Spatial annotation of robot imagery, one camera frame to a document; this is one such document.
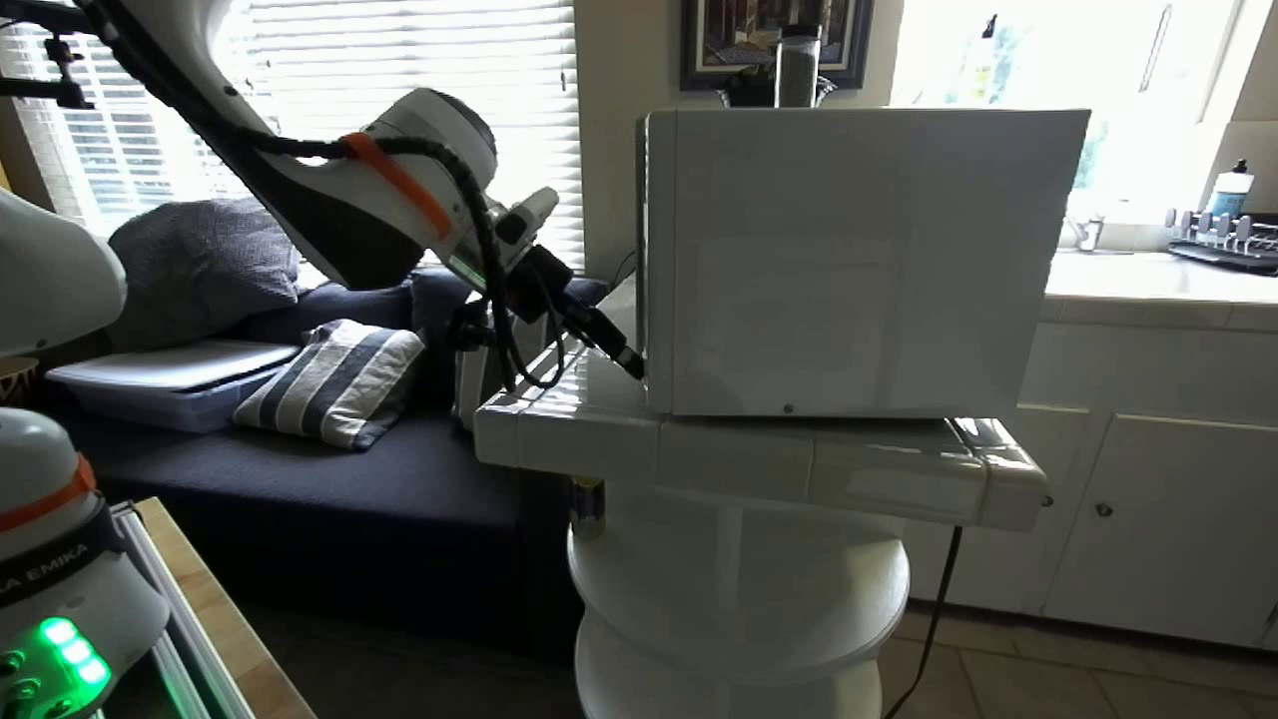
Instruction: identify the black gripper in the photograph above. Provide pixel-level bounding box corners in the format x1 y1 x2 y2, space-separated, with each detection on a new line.
498 240 649 383

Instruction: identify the white microwave oven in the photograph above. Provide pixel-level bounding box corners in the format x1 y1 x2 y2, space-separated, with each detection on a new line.
636 104 1095 423

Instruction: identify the blue white striped pillow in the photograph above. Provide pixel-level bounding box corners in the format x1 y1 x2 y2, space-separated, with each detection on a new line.
229 316 432 455

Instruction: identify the dark blue sofa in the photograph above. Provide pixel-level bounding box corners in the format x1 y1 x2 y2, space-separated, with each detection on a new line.
24 258 591 654

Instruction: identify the steel travel cup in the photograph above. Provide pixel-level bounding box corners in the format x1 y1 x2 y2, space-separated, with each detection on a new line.
772 21 829 114

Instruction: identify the large dark framed painting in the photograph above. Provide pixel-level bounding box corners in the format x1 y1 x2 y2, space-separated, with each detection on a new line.
675 0 880 95

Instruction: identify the grey blue round cushion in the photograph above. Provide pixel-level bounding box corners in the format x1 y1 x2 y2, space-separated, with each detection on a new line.
102 195 317 357

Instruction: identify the flat light blue cushion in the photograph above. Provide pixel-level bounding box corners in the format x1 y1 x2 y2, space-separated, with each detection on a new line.
45 336 302 436

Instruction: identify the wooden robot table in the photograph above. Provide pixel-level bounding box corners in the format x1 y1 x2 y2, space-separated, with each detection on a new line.
94 492 325 719

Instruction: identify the white kitchen base cabinet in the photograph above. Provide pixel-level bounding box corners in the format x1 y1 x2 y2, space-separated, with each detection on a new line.
902 243 1278 654

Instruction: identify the dish rack with dishes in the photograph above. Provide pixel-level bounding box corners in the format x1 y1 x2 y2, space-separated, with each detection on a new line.
1163 206 1278 278

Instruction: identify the white round pedestal table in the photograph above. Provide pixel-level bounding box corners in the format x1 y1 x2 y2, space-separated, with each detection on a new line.
472 274 1057 719

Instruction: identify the black microwave power cable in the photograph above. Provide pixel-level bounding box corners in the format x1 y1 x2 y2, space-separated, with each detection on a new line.
884 519 972 719

